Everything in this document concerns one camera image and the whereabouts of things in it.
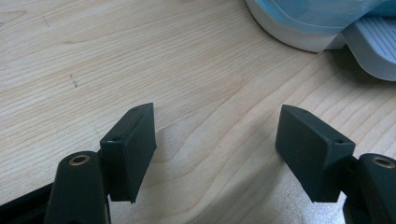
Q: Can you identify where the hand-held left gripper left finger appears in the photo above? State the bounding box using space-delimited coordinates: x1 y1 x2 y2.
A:
99 102 158 204

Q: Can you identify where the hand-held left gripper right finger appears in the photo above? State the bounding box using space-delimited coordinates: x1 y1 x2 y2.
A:
275 104 357 203

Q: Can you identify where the white rice cooker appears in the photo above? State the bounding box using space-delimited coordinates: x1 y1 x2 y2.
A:
245 0 396 82

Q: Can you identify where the translucent plastic trash bag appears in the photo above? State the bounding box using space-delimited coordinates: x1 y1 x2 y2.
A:
252 0 396 35

